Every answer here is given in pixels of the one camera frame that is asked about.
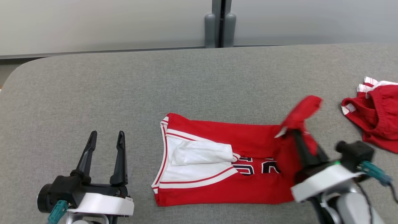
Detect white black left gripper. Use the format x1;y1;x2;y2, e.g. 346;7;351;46
37;130;135;218

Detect grey partition post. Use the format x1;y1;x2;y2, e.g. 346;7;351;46
212;0;232;48

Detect left black cable teal plug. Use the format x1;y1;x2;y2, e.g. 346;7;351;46
47;200;68;224

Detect red white basketball jersey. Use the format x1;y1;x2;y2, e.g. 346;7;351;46
151;95;323;207

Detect black cable teal plug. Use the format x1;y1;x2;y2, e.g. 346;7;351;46
47;200;68;224
354;161;398;224

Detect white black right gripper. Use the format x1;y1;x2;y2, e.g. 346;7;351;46
290;129;363;203

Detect red shorts with white stripes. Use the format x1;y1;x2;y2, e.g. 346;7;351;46
341;76;398;154

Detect right black cable teal plug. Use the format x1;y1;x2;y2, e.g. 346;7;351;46
354;161;398;224

